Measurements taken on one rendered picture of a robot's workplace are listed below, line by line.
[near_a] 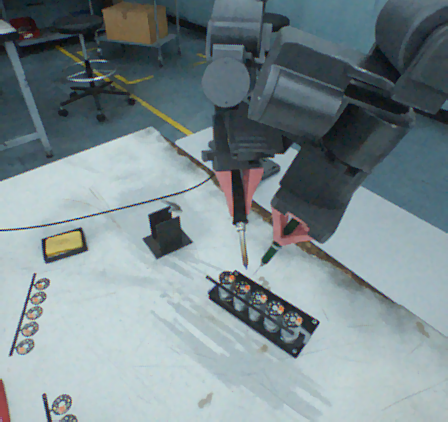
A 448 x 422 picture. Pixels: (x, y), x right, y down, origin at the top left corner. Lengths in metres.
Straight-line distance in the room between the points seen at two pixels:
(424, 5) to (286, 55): 0.09
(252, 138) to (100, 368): 0.38
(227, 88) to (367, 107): 0.19
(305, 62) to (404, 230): 0.55
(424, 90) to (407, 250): 0.49
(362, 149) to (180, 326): 0.38
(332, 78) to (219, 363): 0.40
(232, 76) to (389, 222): 0.48
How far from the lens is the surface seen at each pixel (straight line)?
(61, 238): 0.73
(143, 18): 3.74
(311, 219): 0.34
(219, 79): 0.44
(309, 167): 0.32
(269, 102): 0.28
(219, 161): 0.50
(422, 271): 0.72
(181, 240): 0.68
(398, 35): 0.28
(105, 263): 0.67
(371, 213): 0.79
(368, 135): 0.30
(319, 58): 0.28
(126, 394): 0.54
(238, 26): 0.52
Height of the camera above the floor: 1.24
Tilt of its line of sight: 41 degrees down
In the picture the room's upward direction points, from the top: straight up
